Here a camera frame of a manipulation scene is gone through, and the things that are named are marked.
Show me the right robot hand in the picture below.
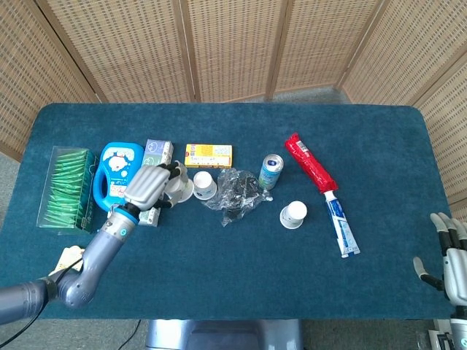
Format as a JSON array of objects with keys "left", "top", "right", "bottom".
[{"left": 413, "top": 212, "right": 467, "bottom": 311}]

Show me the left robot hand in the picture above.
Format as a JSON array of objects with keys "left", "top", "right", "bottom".
[{"left": 123, "top": 162, "right": 190, "bottom": 216}]

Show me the white floral paper cup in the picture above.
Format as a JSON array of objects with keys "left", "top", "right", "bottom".
[
  {"left": 166, "top": 170, "right": 195, "bottom": 203},
  {"left": 279, "top": 201, "right": 308, "bottom": 230}
]

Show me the white paper cup blue flower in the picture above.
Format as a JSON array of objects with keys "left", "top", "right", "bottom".
[{"left": 192, "top": 171, "right": 218, "bottom": 201}]

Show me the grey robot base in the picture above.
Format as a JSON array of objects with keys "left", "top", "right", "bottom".
[{"left": 145, "top": 319, "right": 304, "bottom": 350}]

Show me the blue pump detergent bottle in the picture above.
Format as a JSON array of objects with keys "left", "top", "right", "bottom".
[{"left": 93, "top": 141, "right": 146, "bottom": 212}]

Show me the pastel tissue pack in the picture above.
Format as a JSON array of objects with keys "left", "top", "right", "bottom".
[{"left": 138, "top": 139, "right": 174, "bottom": 228}]

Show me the yellow cardboard box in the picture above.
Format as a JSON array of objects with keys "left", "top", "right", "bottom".
[{"left": 184, "top": 144, "right": 234, "bottom": 169}]

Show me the green tea bag box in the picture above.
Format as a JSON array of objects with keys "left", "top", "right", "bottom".
[{"left": 36, "top": 146, "right": 99, "bottom": 234}]

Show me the clear plastic bag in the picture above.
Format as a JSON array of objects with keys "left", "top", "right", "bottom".
[{"left": 201, "top": 168, "right": 274, "bottom": 228}]

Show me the pale paper tag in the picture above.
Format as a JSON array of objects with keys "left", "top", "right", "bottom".
[{"left": 49, "top": 246, "right": 85, "bottom": 276}]

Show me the blue table cloth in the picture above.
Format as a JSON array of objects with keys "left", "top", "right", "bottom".
[{"left": 0, "top": 103, "right": 459, "bottom": 322}]

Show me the blue white toothpaste tube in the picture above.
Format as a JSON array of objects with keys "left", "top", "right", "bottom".
[{"left": 324, "top": 190, "right": 361, "bottom": 259}]

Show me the light blue drink can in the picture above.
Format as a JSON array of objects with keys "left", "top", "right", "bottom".
[{"left": 258, "top": 153, "right": 285, "bottom": 190}]

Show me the red plastic wrapped roll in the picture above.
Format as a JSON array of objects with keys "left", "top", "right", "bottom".
[{"left": 284, "top": 132, "right": 339, "bottom": 194}]

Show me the wicker folding screen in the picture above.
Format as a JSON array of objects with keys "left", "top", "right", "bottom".
[{"left": 0, "top": 0, "right": 467, "bottom": 219}]

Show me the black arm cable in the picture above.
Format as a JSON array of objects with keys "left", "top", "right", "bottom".
[{"left": 0, "top": 254, "right": 87, "bottom": 349}]

